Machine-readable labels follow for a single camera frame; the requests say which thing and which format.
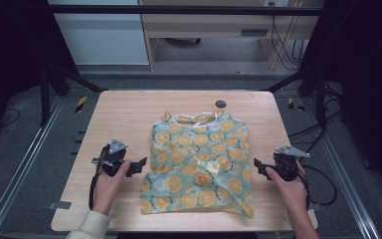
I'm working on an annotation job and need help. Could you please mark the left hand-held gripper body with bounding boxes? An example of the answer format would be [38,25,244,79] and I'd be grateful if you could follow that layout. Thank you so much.
[92,137,129,177]

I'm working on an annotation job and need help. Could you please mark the black curtain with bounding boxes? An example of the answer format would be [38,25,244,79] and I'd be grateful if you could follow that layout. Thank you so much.
[0,0,81,157]
[299,0,382,203]

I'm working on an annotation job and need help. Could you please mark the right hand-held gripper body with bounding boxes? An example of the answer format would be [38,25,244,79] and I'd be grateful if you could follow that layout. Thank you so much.
[273,145,312,182]

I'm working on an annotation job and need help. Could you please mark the yellow-black striped tape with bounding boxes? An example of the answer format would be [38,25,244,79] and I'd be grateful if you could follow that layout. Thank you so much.
[75,95,90,115]
[286,97,306,113]

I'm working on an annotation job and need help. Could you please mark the thin black floor cable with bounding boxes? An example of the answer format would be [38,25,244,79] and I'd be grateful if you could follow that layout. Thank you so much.
[0,108,22,129]

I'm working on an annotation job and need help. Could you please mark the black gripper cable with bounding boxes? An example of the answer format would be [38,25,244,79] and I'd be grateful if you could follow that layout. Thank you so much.
[88,145,111,211]
[296,163,339,211]

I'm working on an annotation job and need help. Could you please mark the aluminium floor rail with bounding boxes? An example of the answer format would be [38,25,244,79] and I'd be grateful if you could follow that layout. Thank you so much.
[0,95,65,239]
[301,97,382,239]

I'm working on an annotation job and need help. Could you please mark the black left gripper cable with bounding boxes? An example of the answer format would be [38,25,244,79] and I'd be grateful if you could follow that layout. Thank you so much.
[88,145,111,211]

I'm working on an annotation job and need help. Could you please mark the white cabinet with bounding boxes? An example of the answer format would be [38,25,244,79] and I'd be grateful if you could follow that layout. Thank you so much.
[47,0,150,66]

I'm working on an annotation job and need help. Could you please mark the grey tape strip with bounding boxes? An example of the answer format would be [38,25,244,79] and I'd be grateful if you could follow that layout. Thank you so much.
[47,200,73,211]

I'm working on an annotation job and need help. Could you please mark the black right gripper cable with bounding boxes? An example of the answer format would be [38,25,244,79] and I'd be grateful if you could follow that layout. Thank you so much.
[296,163,339,211]

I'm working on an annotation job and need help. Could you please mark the person's right hand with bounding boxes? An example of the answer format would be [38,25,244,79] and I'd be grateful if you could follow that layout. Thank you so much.
[265,159,310,214]

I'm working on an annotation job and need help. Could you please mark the black horizontal frame bar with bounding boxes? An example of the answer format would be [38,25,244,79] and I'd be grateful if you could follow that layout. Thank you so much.
[46,4,327,17]

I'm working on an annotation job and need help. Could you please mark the black hanging cables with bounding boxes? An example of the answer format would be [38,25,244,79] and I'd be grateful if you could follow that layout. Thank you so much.
[269,1,308,72]

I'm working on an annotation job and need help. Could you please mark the person's left hand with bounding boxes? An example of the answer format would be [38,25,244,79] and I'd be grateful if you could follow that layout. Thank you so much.
[92,158,132,217]

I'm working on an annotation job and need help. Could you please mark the black floor cables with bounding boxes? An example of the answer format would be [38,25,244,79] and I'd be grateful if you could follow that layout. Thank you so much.
[287,81,345,157]

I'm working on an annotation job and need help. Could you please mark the black frame post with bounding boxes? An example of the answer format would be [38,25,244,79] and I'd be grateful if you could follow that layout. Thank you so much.
[261,64,328,129]
[39,62,108,127]

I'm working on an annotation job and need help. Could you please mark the orange-print teal fabric bag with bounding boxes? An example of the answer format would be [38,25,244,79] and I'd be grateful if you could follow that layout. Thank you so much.
[139,109,256,219]

